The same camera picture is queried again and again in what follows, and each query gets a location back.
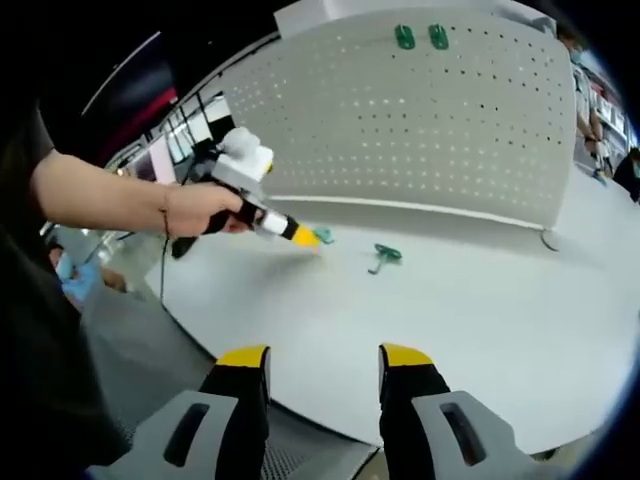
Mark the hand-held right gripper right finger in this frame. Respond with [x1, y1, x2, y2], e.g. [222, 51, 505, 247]
[377, 342, 519, 480]

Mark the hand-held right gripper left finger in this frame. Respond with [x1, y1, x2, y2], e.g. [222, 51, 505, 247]
[84, 343, 272, 480]

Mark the white perforated mounting plate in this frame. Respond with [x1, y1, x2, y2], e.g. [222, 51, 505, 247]
[225, 8, 575, 252]

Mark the person's left hand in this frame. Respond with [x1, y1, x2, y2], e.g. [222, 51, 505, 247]
[166, 180, 247, 240]

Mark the pink partition panel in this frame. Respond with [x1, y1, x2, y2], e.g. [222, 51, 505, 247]
[146, 141, 179, 185]

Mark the grey mesh chair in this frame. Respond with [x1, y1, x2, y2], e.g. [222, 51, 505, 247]
[78, 282, 221, 456]

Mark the light blue cloth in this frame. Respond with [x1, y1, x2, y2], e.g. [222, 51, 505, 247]
[54, 249, 102, 304]

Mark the person's dark clothing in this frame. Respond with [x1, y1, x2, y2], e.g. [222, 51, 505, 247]
[0, 97, 132, 474]

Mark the white shelf with bins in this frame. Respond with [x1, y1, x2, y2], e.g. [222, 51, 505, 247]
[594, 82, 629, 151]

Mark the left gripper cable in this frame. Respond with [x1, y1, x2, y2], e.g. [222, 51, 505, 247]
[158, 142, 224, 304]

